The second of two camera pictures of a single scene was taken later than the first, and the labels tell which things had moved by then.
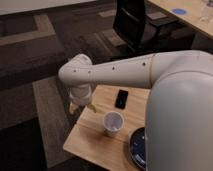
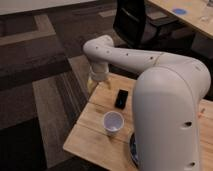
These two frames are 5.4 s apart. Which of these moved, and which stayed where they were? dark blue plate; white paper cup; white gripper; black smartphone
Moved: white gripper
Stayed: white paper cup; dark blue plate; black smartphone
